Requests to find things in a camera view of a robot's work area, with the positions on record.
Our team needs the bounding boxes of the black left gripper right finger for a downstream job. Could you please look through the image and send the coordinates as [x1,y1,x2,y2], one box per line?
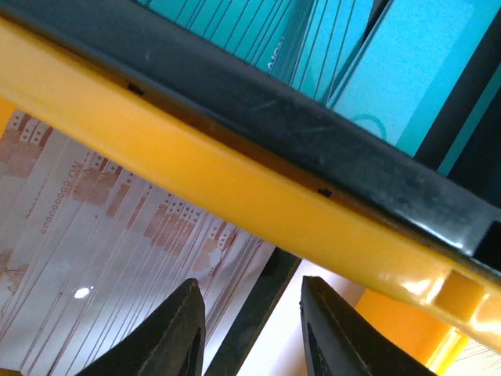
[300,277,433,375]

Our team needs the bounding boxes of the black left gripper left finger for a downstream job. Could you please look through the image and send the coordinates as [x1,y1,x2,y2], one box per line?
[79,278,206,375]

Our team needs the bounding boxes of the yellow middle card bin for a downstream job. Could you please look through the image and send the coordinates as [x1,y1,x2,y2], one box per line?
[0,17,501,376]

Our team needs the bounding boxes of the white striped cards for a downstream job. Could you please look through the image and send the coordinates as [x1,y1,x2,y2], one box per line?
[1,109,279,375]

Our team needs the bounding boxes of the black right card bin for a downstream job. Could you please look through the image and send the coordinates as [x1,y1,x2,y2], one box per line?
[1,1,500,277]

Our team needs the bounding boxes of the teal card stack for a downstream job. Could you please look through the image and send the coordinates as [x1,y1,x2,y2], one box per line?
[146,1,500,175]

